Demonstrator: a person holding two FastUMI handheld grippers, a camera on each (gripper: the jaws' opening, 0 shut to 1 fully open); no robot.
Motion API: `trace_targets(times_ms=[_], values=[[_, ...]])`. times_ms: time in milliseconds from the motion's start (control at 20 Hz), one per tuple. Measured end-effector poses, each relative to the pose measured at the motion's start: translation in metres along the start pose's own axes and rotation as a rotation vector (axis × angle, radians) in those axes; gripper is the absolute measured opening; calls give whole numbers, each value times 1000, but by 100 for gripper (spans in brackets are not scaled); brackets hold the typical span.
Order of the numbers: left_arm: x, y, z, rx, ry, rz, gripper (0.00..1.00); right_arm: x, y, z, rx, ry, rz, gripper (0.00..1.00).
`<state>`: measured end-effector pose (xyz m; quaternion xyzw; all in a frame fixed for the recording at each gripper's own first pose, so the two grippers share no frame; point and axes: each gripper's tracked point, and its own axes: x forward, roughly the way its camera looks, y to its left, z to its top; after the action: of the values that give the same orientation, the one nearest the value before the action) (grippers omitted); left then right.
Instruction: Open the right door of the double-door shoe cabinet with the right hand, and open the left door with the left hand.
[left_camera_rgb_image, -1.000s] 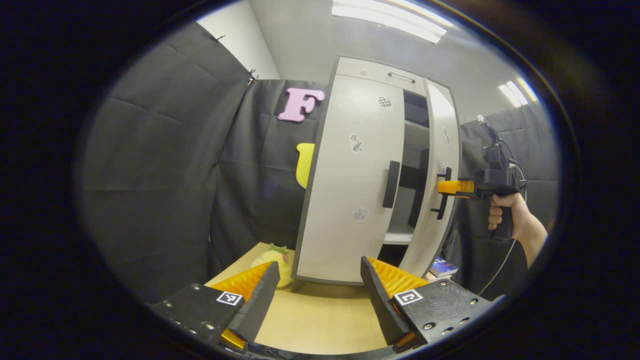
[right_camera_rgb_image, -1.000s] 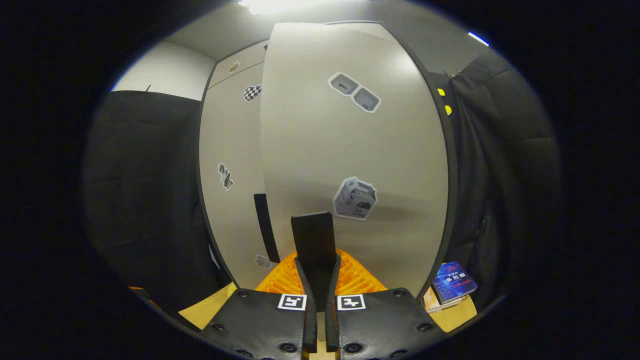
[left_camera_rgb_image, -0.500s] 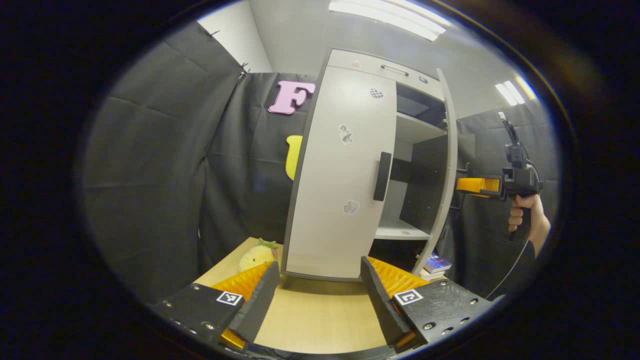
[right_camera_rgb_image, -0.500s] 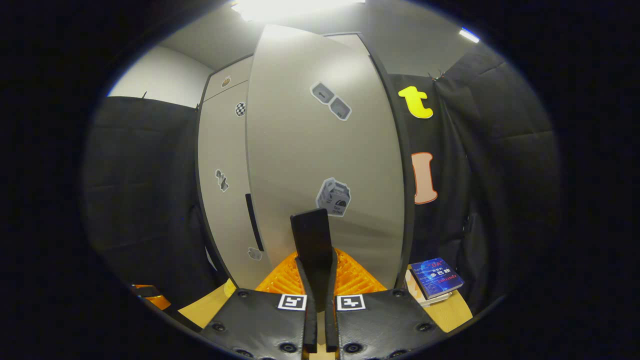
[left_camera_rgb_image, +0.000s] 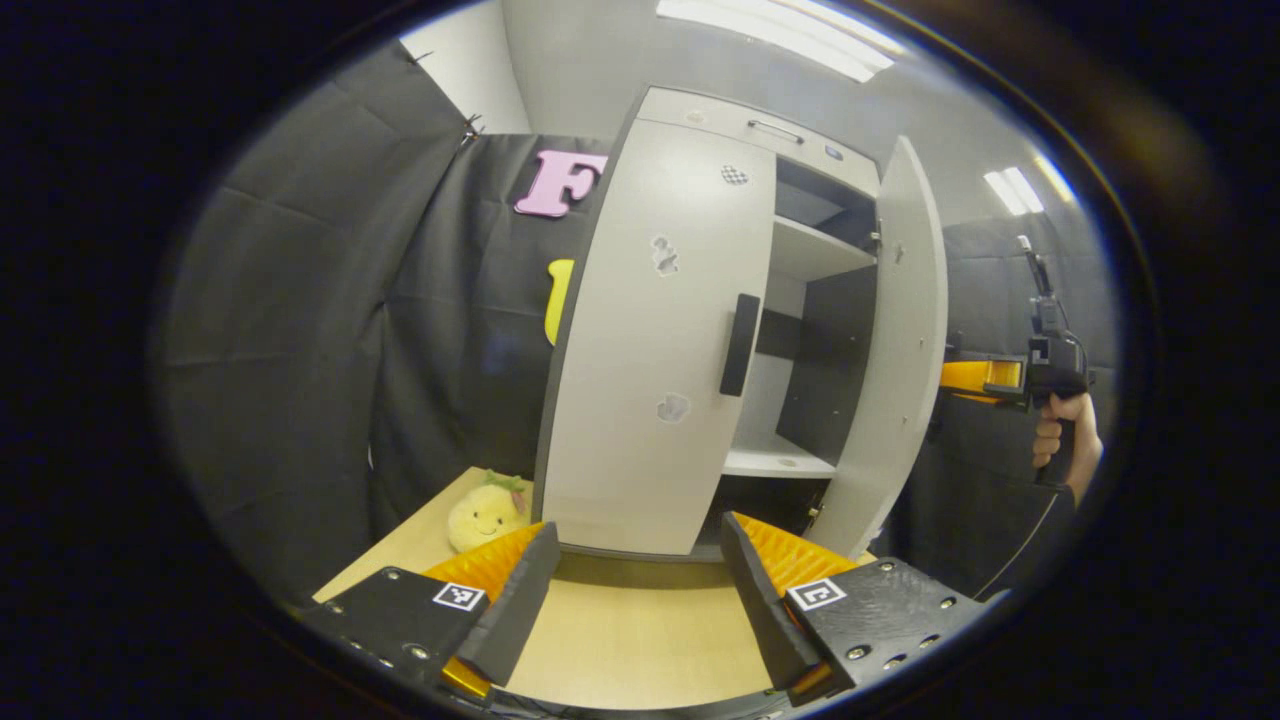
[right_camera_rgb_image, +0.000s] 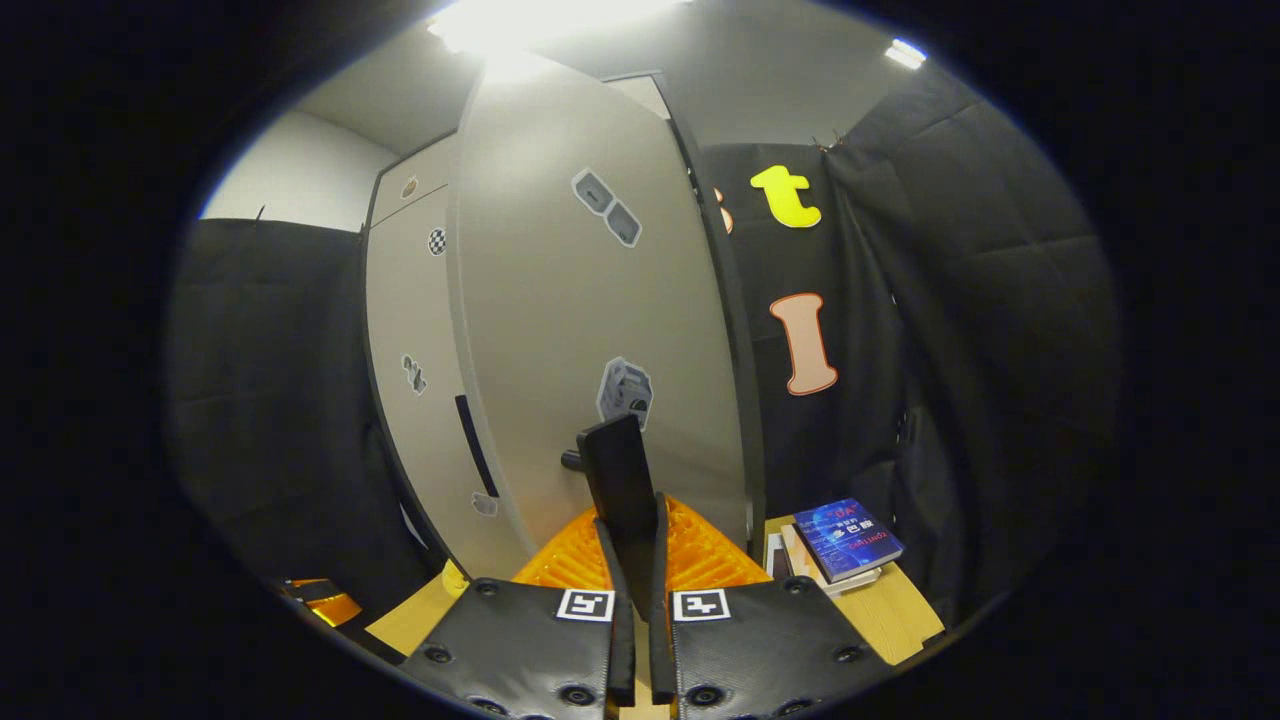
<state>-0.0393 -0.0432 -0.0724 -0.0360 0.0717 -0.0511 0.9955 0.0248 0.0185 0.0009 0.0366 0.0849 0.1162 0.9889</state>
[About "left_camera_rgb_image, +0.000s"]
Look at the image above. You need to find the grey double-door shoe cabinet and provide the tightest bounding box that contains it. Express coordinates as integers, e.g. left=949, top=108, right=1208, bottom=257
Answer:
left=532, top=85, right=949, bottom=564

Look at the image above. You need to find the long ceiling light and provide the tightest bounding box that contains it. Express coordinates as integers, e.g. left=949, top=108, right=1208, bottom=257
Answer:
left=655, top=0, right=897, bottom=84
left=982, top=166, right=1046, bottom=217

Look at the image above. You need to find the yellow plush toy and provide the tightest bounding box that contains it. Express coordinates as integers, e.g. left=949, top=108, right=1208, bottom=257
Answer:
left=447, top=470, right=532, bottom=555

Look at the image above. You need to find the black backdrop cloth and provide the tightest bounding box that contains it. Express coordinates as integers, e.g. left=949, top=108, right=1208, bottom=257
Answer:
left=150, top=40, right=1121, bottom=603

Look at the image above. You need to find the grey cabinet door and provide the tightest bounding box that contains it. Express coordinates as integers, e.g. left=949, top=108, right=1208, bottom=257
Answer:
left=805, top=135, right=949, bottom=562
left=540, top=118, right=779, bottom=558

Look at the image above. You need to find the grey cabinet drawer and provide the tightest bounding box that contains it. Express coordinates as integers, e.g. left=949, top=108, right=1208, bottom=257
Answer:
left=636, top=87, right=883, bottom=197

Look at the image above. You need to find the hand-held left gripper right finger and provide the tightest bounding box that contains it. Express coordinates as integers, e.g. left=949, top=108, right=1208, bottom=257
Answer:
left=720, top=512, right=991, bottom=708

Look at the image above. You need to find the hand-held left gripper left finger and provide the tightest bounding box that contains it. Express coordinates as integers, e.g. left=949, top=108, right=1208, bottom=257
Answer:
left=300, top=520, right=563, bottom=709

